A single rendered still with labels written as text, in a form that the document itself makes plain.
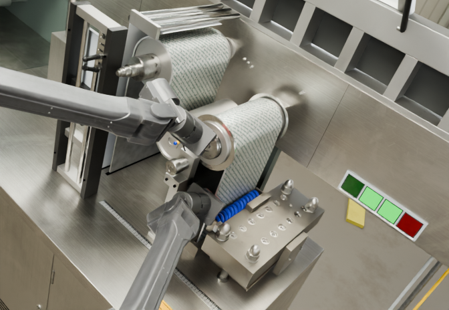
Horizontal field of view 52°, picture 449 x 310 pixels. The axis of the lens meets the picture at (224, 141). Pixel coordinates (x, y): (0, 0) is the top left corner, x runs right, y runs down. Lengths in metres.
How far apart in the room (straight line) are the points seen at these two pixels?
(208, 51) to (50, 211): 0.63
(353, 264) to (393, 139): 1.81
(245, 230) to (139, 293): 0.54
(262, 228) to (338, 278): 1.59
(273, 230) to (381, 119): 0.42
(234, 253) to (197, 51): 0.54
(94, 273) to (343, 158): 0.74
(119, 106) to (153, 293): 0.33
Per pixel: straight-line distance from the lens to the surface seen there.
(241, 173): 1.26
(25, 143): 1.61
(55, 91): 0.83
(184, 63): 1.23
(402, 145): 1.28
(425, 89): 1.31
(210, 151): 1.14
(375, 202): 1.36
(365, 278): 2.98
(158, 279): 0.85
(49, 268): 1.47
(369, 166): 1.33
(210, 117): 1.14
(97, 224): 1.37
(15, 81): 0.81
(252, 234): 1.29
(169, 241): 0.93
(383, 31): 1.24
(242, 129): 1.16
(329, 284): 2.81
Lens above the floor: 1.89
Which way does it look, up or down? 33 degrees down
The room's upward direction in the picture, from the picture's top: 20 degrees clockwise
